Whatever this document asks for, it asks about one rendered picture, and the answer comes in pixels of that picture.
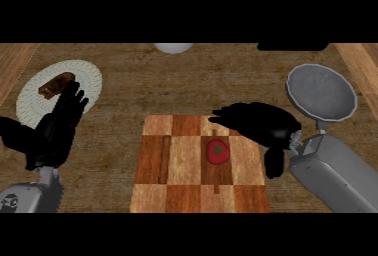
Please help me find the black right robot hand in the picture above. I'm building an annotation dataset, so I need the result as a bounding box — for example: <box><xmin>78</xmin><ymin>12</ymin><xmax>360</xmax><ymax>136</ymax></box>
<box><xmin>207</xmin><ymin>101</ymin><xmax>303</xmax><ymax>180</ymax></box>

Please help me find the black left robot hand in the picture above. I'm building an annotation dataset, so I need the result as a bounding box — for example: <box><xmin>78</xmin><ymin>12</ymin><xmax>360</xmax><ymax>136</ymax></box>
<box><xmin>0</xmin><ymin>80</ymin><xmax>90</xmax><ymax>172</ymax></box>

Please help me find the red tomato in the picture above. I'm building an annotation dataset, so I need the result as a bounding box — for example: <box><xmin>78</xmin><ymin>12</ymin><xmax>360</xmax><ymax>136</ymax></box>
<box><xmin>204</xmin><ymin>138</ymin><xmax>232</xmax><ymax>166</ymax></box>

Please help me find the grey frying pan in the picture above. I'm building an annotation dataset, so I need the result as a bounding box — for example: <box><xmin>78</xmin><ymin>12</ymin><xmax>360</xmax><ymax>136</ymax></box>
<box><xmin>285</xmin><ymin>63</ymin><xmax>359</xmax><ymax>135</ymax></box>

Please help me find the checkered wooden cutting board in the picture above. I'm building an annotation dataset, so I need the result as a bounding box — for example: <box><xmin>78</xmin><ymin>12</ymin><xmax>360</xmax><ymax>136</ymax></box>
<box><xmin>129</xmin><ymin>114</ymin><xmax>272</xmax><ymax>214</ymax></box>

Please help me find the white round plate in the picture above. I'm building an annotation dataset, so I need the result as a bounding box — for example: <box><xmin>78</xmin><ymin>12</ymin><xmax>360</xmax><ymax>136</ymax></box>
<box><xmin>15</xmin><ymin>59</ymin><xmax>105</xmax><ymax>130</ymax></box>

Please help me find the brown bread piece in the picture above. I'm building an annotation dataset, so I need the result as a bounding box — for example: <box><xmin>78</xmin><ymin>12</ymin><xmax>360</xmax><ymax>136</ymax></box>
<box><xmin>37</xmin><ymin>72</ymin><xmax>77</xmax><ymax>100</ymax></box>

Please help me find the white round bowl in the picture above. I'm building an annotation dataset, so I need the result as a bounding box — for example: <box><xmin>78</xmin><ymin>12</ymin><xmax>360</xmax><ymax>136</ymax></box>
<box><xmin>152</xmin><ymin>43</ymin><xmax>195</xmax><ymax>55</ymax></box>

